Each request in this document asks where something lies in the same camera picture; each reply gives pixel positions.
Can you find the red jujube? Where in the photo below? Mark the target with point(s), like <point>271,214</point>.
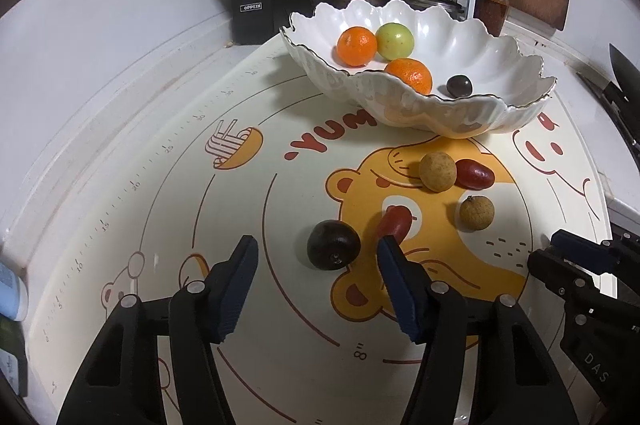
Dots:
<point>395,222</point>
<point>475,174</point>

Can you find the white scalloped bowl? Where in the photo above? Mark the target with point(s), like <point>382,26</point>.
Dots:
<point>480,52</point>

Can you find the green round fruit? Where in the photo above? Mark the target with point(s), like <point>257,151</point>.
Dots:
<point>395,41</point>

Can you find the large dark plum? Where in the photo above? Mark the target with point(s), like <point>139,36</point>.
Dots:
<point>332,244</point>

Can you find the medium dark plum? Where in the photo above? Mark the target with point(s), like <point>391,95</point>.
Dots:
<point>459,85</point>

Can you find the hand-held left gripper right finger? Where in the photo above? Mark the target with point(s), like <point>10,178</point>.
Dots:
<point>397,290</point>

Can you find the mandarin orange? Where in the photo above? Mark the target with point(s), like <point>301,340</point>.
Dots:
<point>410,76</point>
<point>356,46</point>

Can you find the green dish soap bottle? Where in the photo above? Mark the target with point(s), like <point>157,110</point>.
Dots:
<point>10,355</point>

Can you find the printed bear baking mat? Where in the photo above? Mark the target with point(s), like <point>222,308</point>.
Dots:
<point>280,185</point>

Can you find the steel pot lid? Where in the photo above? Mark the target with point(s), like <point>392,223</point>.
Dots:
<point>430,0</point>

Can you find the red sauce jar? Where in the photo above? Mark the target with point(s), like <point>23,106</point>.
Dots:
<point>492,10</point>

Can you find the white blue pump bottle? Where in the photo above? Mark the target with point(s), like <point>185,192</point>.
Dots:
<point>10,290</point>

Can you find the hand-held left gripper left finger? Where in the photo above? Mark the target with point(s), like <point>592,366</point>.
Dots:
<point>235,290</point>

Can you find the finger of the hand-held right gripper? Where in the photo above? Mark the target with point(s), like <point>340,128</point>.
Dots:
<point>550,270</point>
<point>580,250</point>

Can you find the tan longan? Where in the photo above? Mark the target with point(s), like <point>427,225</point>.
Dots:
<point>476,213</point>
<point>437,172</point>

